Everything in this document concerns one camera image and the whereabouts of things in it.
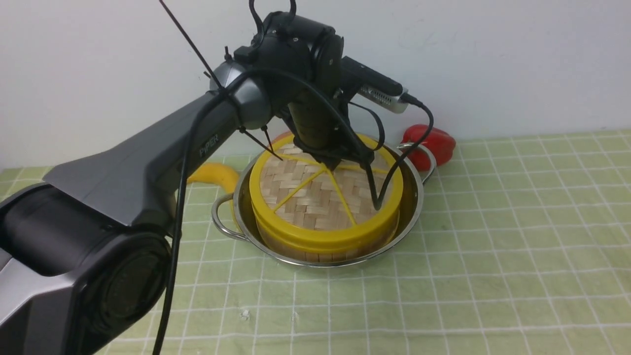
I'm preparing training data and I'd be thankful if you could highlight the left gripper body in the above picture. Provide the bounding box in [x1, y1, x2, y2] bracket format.
[281, 90, 375, 170]

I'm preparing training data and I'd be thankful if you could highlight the yellow woven bamboo steamer lid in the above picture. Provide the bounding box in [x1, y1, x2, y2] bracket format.
[249, 136, 404, 237]

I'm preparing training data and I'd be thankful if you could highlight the yellow bamboo steamer basket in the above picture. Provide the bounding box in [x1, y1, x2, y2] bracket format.
[256, 214, 400, 262]

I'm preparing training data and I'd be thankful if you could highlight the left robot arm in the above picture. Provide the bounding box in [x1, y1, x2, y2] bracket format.
[0, 9, 370, 355]

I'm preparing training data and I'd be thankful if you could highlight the stainless steel pot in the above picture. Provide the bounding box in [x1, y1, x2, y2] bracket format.
[211, 151, 428, 268]

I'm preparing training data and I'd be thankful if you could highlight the orange fruit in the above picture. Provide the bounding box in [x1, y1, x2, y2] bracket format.
[271, 131, 293, 144]

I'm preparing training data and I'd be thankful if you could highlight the yellow banana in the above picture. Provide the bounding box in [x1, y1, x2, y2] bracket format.
[187, 163, 240, 193]

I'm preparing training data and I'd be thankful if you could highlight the red bell pepper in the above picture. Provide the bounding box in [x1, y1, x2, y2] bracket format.
[401, 124, 456, 171]

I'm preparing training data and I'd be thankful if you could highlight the green tiled tablecloth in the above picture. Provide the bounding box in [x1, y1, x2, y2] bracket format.
[0, 129, 631, 355]

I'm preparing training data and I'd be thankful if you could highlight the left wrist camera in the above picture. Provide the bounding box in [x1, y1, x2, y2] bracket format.
[340, 56, 409, 114]

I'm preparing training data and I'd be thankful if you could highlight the black camera cable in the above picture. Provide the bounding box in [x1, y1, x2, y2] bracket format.
[152, 67, 435, 355]

